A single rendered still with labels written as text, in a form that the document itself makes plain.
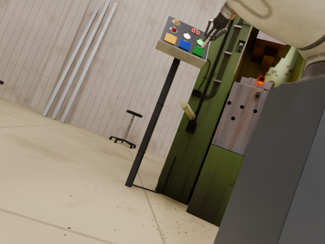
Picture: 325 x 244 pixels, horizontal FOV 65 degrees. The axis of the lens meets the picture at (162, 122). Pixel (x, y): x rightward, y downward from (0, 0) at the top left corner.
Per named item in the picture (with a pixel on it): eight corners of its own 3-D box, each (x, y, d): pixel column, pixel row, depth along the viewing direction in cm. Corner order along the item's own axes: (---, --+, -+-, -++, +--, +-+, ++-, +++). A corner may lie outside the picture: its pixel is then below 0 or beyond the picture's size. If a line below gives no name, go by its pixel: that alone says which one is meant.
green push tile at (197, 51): (202, 57, 168) (204, 49, 172) (192, 52, 167) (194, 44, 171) (201, 59, 169) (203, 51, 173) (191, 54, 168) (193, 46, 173)
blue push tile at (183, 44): (188, 50, 167) (191, 43, 170) (178, 46, 165) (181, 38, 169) (187, 52, 168) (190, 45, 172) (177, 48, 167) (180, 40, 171)
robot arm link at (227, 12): (240, 14, 134) (232, 23, 139) (239, 6, 140) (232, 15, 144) (226, 6, 132) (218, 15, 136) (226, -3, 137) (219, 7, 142)
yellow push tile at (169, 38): (174, 44, 165) (177, 37, 169) (164, 39, 164) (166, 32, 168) (173, 46, 166) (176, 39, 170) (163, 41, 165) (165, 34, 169)
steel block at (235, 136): (270, 165, 158) (293, 98, 161) (211, 143, 169) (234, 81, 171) (258, 164, 212) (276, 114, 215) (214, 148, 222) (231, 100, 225)
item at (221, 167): (243, 238, 155) (269, 165, 158) (185, 211, 166) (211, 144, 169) (239, 219, 209) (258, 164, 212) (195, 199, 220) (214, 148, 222)
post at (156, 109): (129, 187, 173) (186, 40, 179) (124, 185, 174) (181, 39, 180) (131, 187, 177) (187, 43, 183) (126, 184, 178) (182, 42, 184)
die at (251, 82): (268, 94, 171) (273, 82, 171) (239, 85, 176) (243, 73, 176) (260, 107, 211) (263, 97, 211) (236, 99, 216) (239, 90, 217)
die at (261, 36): (286, 45, 173) (290, 32, 173) (256, 38, 178) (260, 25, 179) (274, 67, 213) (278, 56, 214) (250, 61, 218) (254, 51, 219)
